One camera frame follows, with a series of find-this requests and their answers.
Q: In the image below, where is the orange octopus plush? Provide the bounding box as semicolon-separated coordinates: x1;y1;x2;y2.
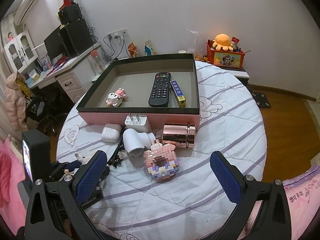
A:
212;34;233;51

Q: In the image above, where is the wall power outlet strip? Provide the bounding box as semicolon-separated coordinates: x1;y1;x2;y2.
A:
106;28;127;39

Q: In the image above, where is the dark low bench top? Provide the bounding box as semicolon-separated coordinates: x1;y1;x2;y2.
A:
225;68;249;86

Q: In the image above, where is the bottle with red cap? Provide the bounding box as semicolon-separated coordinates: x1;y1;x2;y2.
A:
91;49;104;74

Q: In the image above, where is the pink block donut figure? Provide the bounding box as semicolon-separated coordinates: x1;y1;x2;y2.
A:
143;139;179;180

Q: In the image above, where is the pink box with black rim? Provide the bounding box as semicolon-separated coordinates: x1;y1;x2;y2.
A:
76;54;200;129

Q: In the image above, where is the rose gold metal canister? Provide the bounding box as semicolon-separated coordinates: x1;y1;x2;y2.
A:
162;124;196;148

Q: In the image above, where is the clear plastic bag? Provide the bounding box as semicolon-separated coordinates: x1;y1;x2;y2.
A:
187;29;207;61

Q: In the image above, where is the white earbuds case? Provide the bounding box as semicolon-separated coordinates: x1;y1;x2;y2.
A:
101;124;121;143

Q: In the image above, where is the black computer monitor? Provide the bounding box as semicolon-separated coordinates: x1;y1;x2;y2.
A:
44;27;65;60

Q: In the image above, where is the pig and doll figurine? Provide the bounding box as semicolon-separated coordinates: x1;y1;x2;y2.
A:
63;153;94;176

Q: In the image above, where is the blue snack bag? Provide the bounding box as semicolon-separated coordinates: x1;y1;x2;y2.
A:
144;40;156;56

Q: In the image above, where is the black box on tower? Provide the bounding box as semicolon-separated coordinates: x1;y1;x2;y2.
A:
58;3;82;25

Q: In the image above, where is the black office chair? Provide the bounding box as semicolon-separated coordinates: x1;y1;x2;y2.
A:
24;90;67;135

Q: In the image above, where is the red toy storage box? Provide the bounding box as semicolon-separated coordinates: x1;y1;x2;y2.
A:
206;40;245;69

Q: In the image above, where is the black computer tower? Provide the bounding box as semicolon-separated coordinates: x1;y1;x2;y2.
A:
59;18;94;57

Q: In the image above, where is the black hair clip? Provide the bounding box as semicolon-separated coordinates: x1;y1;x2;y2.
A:
107;127;125;168

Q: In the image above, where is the blue rectangular small box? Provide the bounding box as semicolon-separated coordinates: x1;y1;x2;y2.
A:
170;80;186;108

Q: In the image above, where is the black TV remote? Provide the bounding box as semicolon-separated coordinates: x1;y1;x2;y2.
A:
148;72;171;107

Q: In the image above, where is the pink white block cat figure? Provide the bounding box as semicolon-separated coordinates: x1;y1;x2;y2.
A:
106;88;127;108

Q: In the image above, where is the white desk with drawers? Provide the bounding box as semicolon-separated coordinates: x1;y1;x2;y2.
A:
30;42;101;103

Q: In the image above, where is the white glass door cabinet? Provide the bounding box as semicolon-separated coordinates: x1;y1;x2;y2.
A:
4;30;38;73

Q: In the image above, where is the white power adapter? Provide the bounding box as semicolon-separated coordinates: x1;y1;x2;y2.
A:
124;113;152;133

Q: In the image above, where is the pink bedding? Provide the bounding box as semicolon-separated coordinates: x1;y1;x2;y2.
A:
1;139;27;235

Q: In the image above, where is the wall air conditioner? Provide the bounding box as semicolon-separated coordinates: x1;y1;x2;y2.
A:
14;0;37;25

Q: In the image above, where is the orange snack bag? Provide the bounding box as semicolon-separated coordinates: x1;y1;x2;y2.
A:
128;42;139;58

